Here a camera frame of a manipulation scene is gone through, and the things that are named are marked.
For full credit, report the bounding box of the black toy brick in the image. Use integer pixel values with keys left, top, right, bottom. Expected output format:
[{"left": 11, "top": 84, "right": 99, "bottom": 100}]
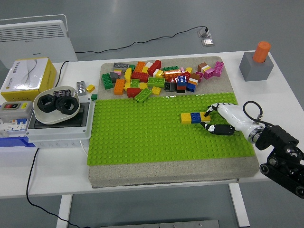
[{"left": 164, "top": 82, "right": 177, "bottom": 93}]

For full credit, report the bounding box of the long black hanging cable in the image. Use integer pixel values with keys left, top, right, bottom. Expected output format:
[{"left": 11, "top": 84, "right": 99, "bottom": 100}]
[{"left": 26, "top": 147, "right": 102, "bottom": 228}]

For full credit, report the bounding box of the grey block holder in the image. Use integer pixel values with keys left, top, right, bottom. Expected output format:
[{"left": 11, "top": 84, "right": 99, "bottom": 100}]
[{"left": 238, "top": 52, "right": 274, "bottom": 82}]

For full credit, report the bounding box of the thin black table cable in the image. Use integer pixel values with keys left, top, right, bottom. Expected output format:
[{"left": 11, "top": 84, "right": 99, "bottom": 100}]
[{"left": 54, "top": 60, "right": 70, "bottom": 88}]

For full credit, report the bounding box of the grey-brown mat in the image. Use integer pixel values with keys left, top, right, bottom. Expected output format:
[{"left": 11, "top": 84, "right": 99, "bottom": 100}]
[{"left": 89, "top": 56, "right": 260, "bottom": 189}]

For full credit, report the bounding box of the shiny orange toy brick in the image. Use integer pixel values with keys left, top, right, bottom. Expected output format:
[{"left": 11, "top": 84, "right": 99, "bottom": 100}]
[{"left": 163, "top": 70, "right": 181, "bottom": 83}]

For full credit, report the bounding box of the long red toy brick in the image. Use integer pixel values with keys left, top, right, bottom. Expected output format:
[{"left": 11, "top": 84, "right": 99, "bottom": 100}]
[{"left": 131, "top": 71, "right": 150, "bottom": 83}]

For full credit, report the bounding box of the white blue circuit breaker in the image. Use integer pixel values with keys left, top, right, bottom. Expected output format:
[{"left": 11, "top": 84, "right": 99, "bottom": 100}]
[{"left": 0, "top": 117, "right": 29, "bottom": 138}]

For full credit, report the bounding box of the black hex nut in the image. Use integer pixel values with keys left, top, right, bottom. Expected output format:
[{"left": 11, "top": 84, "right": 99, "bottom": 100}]
[
  {"left": 38, "top": 94, "right": 57, "bottom": 114},
  {"left": 55, "top": 97, "right": 77, "bottom": 115}
]

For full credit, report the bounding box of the grey flat toy brick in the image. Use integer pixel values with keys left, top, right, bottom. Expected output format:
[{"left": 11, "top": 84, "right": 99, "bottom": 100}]
[{"left": 112, "top": 62, "right": 130, "bottom": 71}]

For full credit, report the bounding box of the green studded baseplate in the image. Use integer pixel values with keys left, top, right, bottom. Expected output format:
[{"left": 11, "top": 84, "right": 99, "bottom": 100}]
[{"left": 86, "top": 92, "right": 254, "bottom": 166}]

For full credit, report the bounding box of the orange cylinder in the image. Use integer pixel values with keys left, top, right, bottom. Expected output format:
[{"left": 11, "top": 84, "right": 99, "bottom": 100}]
[{"left": 252, "top": 41, "right": 272, "bottom": 63}]

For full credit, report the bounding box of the black floor power cable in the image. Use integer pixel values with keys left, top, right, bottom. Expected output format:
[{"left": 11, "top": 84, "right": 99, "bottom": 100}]
[{"left": 75, "top": 25, "right": 209, "bottom": 54}]

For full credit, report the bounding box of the yellow white toy brick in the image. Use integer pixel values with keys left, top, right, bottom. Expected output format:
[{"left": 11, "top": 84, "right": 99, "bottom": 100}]
[{"left": 152, "top": 68, "right": 165, "bottom": 79}]

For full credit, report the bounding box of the blue orange black brick stack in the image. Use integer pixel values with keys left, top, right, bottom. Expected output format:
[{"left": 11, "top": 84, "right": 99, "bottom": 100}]
[{"left": 176, "top": 76, "right": 188, "bottom": 94}]

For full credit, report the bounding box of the open floor socket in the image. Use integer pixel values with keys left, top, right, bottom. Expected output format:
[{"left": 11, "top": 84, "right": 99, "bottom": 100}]
[{"left": 197, "top": 27, "right": 212, "bottom": 38}]

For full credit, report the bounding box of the brown white toy brick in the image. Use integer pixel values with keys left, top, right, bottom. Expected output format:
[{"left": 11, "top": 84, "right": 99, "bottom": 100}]
[{"left": 197, "top": 62, "right": 210, "bottom": 74}]

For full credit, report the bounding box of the grey push-button switch box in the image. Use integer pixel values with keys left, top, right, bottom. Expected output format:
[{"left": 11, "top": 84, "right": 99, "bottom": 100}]
[{"left": 0, "top": 100, "right": 34, "bottom": 124}]

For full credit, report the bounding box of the blue toy brick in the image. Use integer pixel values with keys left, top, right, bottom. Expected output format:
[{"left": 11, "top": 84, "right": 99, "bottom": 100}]
[{"left": 190, "top": 112, "right": 202, "bottom": 124}]

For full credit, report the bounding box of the white table leg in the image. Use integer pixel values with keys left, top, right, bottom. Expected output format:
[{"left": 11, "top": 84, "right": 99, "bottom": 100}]
[
  {"left": 228, "top": 183, "right": 251, "bottom": 228},
  {"left": 56, "top": 194, "right": 73, "bottom": 228}
]

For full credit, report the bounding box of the blue plastic box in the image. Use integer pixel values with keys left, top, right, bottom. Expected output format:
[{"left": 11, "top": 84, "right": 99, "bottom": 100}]
[{"left": 0, "top": 136, "right": 33, "bottom": 148}]

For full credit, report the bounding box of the small black terminal block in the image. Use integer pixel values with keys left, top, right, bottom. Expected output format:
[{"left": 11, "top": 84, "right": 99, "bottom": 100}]
[{"left": 53, "top": 89, "right": 72, "bottom": 98}]

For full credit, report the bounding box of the long lime toy brick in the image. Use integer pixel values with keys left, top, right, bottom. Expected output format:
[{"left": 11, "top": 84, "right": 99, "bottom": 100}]
[
  {"left": 147, "top": 77, "right": 166, "bottom": 89},
  {"left": 134, "top": 87, "right": 153, "bottom": 103}
]

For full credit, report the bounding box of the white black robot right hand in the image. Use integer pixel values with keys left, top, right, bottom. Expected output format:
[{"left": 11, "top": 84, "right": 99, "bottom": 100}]
[{"left": 200, "top": 102, "right": 260, "bottom": 138}]

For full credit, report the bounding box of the white electrical enclosure box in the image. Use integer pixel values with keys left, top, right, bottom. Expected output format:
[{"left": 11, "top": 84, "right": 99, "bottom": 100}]
[{"left": 25, "top": 99, "right": 95, "bottom": 150}]

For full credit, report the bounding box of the white bowl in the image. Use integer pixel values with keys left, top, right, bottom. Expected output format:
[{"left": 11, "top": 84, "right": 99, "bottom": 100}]
[{"left": 33, "top": 85, "right": 81, "bottom": 125}]

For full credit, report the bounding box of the yellow white carton box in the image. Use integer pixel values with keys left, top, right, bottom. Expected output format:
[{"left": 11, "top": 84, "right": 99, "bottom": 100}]
[{"left": 0, "top": 57, "right": 57, "bottom": 102}]

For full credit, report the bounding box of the brown white blue brick stack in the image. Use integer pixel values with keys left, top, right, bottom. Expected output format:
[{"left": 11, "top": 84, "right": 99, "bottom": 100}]
[{"left": 186, "top": 73, "right": 200, "bottom": 92}]

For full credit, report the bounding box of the white panel heater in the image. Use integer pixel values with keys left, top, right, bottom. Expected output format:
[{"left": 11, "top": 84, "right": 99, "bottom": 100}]
[{"left": 0, "top": 14, "right": 78, "bottom": 70}]

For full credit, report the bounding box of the small grey toy brick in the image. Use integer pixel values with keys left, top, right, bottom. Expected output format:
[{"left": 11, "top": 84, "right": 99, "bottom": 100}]
[{"left": 109, "top": 71, "right": 121, "bottom": 84}]

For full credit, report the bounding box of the dark green toy brick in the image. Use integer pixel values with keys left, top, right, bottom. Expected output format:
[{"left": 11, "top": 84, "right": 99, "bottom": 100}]
[{"left": 101, "top": 73, "right": 114, "bottom": 90}]

